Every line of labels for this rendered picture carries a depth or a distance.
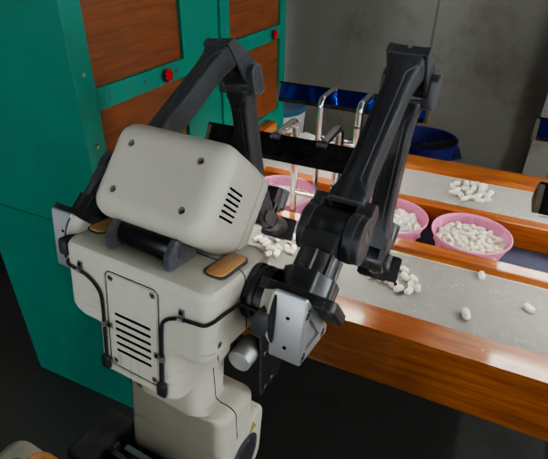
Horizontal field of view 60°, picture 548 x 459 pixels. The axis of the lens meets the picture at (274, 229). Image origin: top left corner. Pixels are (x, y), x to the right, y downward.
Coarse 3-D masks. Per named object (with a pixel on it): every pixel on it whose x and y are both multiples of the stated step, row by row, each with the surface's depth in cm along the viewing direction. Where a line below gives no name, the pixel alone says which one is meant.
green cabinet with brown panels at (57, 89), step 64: (0, 0) 117; (64, 0) 111; (128, 0) 132; (192, 0) 158; (256, 0) 198; (0, 64) 128; (64, 64) 118; (128, 64) 138; (192, 64) 164; (0, 128) 141; (64, 128) 129; (192, 128) 174; (0, 192) 157; (64, 192) 143
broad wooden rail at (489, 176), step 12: (408, 156) 219; (420, 156) 220; (408, 168) 213; (420, 168) 211; (432, 168) 208; (444, 168) 208; (456, 168) 208; (468, 168) 209; (480, 168) 209; (492, 168) 209; (480, 180) 202; (492, 180) 200; (504, 180) 199; (516, 180) 199; (528, 180) 199; (540, 180) 200
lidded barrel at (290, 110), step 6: (288, 108) 337; (294, 108) 337; (300, 108) 337; (306, 108) 343; (288, 114) 329; (294, 114) 332; (300, 114) 338; (288, 120) 333; (300, 120) 341; (300, 126) 345; (288, 132) 338; (300, 132) 349
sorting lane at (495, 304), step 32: (288, 256) 154; (352, 288) 141; (384, 288) 141; (448, 288) 142; (480, 288) 142; (512, 288) 142; (448, 320) 130; (480, 320) 130; (512, 320) 130; (544, 320) 130; (544, 352) 120
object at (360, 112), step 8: (336, 88) 187; (320, 96) 177; (328, 96) 179; (368, 96) 177; (320, 104) 176; (360, 104) 171; (320, 112) 177; (360, 112) 171; (320, 120) 179; (360, 120) 172; (320, 128) 181; (360, 128) 174; (320, 136) 182; (344, 144) 179; (352, 144) 178; (312, 176) 192; (312, 184) 194
